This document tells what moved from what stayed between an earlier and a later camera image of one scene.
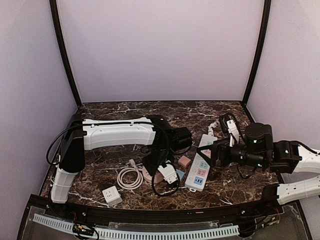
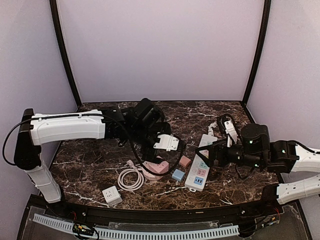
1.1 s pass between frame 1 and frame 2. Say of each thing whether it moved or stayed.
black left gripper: moved
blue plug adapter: stayed
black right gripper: stayed
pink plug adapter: stayed
